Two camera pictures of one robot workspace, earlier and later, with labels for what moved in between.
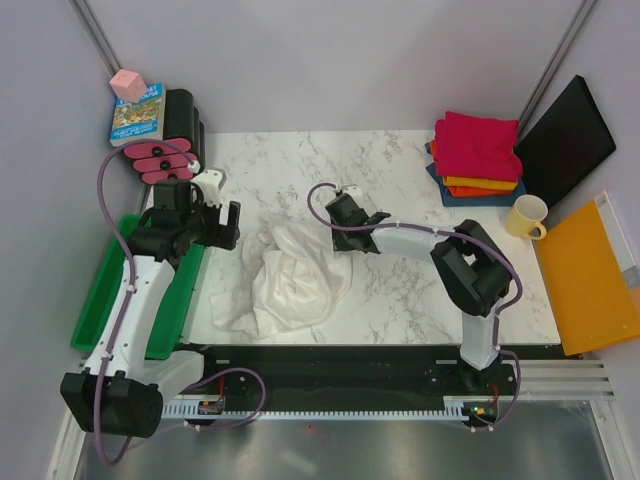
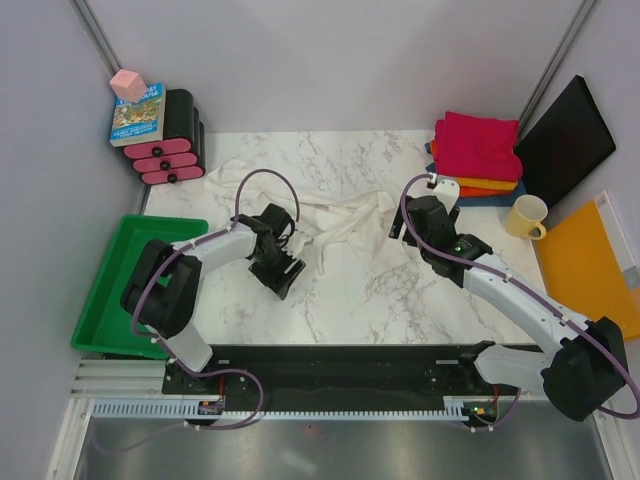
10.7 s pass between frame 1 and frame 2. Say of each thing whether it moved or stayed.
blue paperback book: stayed
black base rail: stayed
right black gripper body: moved
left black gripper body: moved
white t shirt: moved
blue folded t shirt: stayed
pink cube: stayed
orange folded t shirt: stayed
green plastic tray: stayed
